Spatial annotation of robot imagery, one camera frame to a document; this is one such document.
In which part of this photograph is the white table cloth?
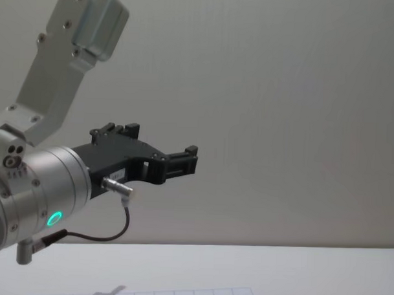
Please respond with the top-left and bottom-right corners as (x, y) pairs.
(0, 234), (394, 295)

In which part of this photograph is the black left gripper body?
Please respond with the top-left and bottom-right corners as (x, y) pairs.
(70, 135), (168, 202)

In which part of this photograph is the thin dark gripper cable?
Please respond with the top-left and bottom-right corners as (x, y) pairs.
(16, 174), (137, 269)

